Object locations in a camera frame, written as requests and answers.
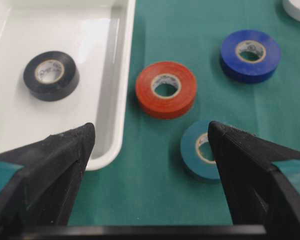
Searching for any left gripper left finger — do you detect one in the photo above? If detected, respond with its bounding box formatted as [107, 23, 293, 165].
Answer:
[0, 122, 95, 235]

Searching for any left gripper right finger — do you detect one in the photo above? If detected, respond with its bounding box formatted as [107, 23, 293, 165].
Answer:
[208, 120, 300, 230]

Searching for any black tape roll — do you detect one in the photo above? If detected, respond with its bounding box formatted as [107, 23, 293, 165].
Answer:
[23, 51, 80, 102]

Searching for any teal tape roll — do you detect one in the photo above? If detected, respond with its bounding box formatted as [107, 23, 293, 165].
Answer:
[180, 118, 221, 184]

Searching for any blue tape roll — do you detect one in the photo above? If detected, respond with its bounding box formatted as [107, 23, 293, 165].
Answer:
[220, 29, 281, 84]

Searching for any red tape roll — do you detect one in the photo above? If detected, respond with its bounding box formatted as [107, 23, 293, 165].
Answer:
[135, 61, 197, 120]

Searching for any white plastic tray case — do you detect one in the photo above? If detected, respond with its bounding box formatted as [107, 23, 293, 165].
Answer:
[0, 0, 136, 171]

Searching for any white tape roll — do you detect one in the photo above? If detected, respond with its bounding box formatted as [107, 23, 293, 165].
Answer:
[282, 0, 300, 22]

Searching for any green table cloth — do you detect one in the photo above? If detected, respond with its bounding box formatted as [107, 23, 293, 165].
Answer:
[69, 0, 300, 226]

